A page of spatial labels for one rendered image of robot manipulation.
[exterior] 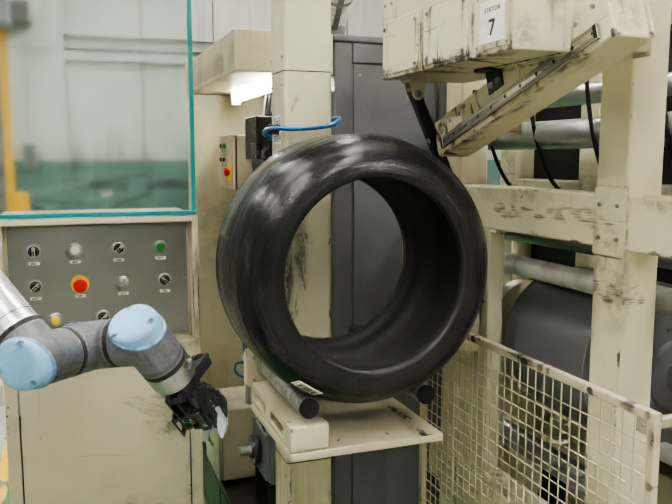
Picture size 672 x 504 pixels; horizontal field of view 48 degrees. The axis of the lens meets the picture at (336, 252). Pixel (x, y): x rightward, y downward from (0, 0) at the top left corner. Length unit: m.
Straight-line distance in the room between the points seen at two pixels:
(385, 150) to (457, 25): 0.30
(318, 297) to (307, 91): 0.54
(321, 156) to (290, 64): 0.45
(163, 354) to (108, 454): 1.02
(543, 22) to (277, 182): 0.60
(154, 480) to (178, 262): 0.66
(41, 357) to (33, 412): 1.01
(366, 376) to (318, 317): 0.42
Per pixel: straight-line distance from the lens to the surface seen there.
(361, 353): 1.91
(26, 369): 1.32
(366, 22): 11.75
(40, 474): 2.38
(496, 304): 2.16
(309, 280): 1.97
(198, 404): 1.49
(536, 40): 1.51
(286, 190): 1.51
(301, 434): 1.65
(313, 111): 1.95
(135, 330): 1.35
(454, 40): 1.67
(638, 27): 1.52
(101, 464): 2.37
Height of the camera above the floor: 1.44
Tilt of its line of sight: 7 degrees down
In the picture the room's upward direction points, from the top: straight up
